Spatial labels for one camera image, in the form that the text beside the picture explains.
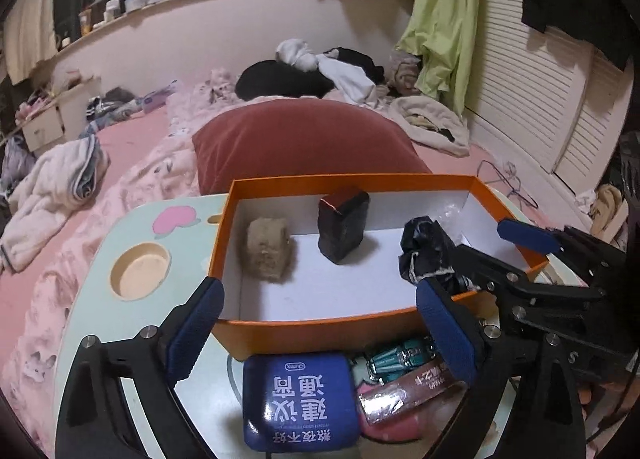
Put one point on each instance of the black cloth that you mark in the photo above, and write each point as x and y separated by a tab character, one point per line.
425	244

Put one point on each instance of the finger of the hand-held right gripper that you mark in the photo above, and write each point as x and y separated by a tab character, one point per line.
480	264
530	236

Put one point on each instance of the beige fluffy block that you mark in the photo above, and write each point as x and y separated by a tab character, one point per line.
267	249

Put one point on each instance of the orange cardboard box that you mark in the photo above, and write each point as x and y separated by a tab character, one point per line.
310	334

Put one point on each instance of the light green hanging garment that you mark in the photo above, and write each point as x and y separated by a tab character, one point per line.
445	14

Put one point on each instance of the white garment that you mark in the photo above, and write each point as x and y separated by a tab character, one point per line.
350	79

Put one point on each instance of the brown snack packet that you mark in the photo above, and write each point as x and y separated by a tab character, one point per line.
415	386

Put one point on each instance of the teal toy car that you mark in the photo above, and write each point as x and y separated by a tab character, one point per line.
395	359

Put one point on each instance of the mint green lap desk desktop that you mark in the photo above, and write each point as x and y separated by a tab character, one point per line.
190	249

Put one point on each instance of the orange bottle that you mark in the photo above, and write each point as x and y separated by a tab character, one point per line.
85	24

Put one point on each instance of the purple flat box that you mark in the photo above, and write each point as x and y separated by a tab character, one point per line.
157	99

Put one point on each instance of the narrow beige curtain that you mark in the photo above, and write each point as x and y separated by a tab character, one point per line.
30	24

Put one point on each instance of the white jar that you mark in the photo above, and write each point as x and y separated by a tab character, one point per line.
112	11

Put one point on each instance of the white cardboard box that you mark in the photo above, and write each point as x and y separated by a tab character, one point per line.
45	131
80	106

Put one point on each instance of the white louvre door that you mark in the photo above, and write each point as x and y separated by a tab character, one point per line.
525	89

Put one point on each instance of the black and white clothes pile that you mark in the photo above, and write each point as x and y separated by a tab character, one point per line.
280	79

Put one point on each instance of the white quilt with blue edge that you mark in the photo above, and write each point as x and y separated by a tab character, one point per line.
45	189

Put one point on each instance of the pinkish clothes pile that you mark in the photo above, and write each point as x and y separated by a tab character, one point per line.
405	71

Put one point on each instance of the cream towel pile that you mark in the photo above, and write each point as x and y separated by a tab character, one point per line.
425	114

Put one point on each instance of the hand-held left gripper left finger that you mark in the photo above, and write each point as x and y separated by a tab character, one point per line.
195	329

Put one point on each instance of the grey cloth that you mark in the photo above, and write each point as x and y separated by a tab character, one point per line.
15	164

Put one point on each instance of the pink clutter pile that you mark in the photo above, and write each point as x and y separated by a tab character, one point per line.
37	104

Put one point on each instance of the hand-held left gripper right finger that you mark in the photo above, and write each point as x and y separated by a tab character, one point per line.
445	329

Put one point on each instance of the pink floral blanket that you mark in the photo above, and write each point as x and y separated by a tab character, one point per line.
150	174

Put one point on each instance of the dark patterned clothes pile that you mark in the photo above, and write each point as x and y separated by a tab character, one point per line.
112	104

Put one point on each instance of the dark red pillow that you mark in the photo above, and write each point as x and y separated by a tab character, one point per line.
300	144

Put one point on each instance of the blue zip pouch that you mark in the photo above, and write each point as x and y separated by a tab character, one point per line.
300	399

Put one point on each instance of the green capped white bottle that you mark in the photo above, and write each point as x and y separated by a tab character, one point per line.
133	1

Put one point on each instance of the dark glossy wrapped pack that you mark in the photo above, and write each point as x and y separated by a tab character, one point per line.
342	229

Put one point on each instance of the beige cloth bundle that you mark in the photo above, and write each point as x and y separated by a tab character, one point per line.
607	209

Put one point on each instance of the pink soft object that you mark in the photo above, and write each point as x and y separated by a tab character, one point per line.
395	429

